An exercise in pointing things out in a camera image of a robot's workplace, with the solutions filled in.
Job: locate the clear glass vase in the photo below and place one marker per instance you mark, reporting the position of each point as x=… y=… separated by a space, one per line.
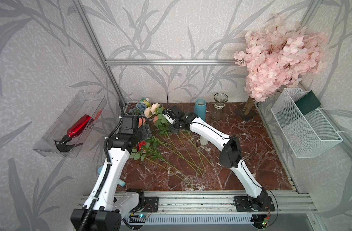
x=218 y=107

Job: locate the cream pink rose stem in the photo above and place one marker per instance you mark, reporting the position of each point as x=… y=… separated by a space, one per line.
x=170 y=145

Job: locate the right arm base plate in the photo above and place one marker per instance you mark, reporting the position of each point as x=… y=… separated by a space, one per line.
x=247 y=204

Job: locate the white ribbed vase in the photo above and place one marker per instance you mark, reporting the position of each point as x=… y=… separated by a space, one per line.
x=203 y=141

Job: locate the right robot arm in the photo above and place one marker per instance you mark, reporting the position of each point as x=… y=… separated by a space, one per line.
x=229 y=146

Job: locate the red spray bottle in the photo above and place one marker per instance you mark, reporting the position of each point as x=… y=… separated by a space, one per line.
x=75 y=131

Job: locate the blue hydrangea flowers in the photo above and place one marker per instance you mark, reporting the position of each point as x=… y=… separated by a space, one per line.
x=138 y=110

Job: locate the teal ceramic vase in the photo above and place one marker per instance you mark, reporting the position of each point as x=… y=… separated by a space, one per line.
x=200 y=108

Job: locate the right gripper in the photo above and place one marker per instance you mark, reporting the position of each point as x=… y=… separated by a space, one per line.
x=171 y=129

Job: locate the white wire mesh basket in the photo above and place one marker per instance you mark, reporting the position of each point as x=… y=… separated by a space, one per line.
x=309 y=135

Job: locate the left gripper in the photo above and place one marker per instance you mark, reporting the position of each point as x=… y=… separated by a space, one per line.
x=145 y=130

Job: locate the pink cherry blossom tree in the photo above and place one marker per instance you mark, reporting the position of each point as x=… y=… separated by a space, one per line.
x=279 y=56

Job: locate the dark green card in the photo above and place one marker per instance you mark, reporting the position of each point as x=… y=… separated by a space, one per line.
x=308 y=103

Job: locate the red rose stem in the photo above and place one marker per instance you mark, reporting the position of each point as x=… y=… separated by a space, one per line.
x=146 y=151

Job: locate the tree stand base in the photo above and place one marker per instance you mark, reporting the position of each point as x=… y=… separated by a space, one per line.
x=246 y=112

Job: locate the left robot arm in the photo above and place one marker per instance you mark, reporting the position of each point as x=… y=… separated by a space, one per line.
x=101 y=211

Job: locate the clear plastic wall bin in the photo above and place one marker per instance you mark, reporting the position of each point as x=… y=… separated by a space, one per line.
x=83 y=103

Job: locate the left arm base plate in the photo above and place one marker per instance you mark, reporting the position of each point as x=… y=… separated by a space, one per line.
x=148 y=205

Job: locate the aluminium front rail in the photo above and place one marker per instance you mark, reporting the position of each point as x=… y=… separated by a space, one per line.
x=221 y=202

